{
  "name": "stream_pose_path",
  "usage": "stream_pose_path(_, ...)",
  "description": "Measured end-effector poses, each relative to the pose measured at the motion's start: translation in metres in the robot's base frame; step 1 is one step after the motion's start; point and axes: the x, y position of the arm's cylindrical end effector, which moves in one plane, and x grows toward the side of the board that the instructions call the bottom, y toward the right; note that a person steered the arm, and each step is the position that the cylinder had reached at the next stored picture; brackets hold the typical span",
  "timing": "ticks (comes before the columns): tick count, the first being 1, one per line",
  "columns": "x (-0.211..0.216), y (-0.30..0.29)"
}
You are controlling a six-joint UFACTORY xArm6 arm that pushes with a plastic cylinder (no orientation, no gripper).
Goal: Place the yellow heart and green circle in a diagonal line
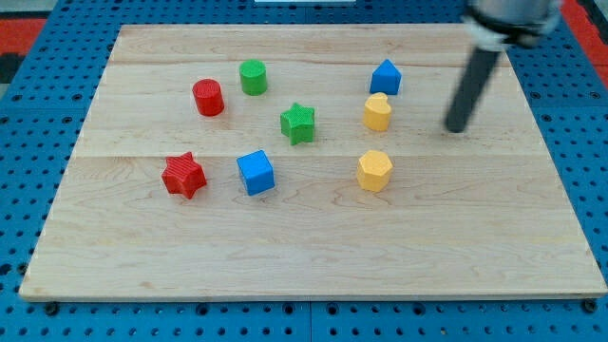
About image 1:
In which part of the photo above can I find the green cylinder block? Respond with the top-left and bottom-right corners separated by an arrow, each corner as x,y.
238,59 -> 267,96

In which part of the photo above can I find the yellow heart block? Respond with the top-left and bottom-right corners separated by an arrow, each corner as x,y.
363,92 -> 392,131

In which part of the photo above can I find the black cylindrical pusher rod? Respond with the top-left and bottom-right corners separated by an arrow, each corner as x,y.
444,47 -> 501,133

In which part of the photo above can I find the yellow hexagon block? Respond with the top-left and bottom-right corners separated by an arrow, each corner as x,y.
356,150 -> 393,192

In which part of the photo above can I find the wooden board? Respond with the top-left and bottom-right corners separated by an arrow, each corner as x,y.
20,24 -> 607,302

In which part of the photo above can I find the green star block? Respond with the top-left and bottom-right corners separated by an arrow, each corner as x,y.
280,103 -> 315,145

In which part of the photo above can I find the blue cube block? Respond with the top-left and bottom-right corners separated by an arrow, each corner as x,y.
237,150 -> 276,196

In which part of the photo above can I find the red star block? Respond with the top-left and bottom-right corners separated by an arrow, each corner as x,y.
161,152 -> 207,200

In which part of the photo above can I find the red cylinder block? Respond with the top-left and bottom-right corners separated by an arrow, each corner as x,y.
192,79 -> 224,117

